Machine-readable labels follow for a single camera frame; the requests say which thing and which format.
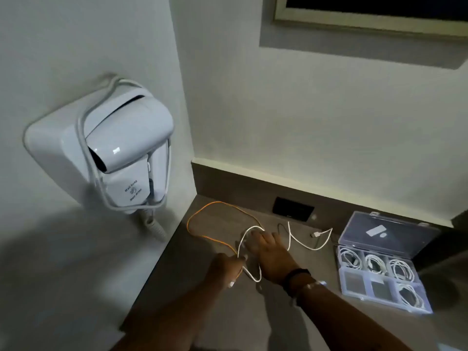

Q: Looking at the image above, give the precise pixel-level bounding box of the person's right hand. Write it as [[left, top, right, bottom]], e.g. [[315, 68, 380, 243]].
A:
[[244, 230, 312, 285]]

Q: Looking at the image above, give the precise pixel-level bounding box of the person's left hand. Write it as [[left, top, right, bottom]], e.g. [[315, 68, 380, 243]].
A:
[[205, 252, 248, 289]]

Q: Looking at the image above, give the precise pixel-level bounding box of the long white cable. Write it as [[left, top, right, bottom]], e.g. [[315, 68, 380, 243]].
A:
[[236, 221, 333, 283]]

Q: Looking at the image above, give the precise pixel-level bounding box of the orange cable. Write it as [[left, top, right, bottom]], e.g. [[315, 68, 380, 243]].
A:
[[187, 201, 264, 280]]

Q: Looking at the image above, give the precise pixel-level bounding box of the person's right forearm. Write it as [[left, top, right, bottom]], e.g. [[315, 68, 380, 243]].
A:
[[292, 279, 415, 351]]

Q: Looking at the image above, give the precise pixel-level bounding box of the person's left forearm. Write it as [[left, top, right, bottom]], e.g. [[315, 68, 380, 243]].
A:
[[109, 279, 229, 351]]

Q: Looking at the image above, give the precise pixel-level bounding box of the black wristband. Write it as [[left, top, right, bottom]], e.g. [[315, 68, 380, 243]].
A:
[[282, 268, 312, 298]]

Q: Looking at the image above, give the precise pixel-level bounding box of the clear plastic organizer box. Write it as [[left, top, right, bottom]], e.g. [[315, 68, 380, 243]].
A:
[[336, 211, 442, 316]]

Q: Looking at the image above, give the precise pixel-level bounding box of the white hair dryer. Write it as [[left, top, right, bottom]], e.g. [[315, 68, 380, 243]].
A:
[[85, 94, 175, 215]]

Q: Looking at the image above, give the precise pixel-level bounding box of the black wall socket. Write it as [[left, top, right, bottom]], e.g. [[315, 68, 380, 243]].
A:
[[272, 196, 315, 219]]

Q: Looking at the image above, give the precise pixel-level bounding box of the coiled white cable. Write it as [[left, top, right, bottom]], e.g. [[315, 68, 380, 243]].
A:
[[398, 284, 425, 310], [340, 248, 363, 270], [389, 259, 415, 283], [365, 254, 387, 276]]

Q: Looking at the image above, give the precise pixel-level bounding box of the white wall hair dryer holder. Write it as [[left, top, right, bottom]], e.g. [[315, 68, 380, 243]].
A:
[[23, 74, 173, 217]]

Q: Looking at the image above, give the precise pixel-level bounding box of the window frame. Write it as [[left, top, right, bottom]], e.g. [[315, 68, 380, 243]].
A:
[[272, 0, 468, 43]]

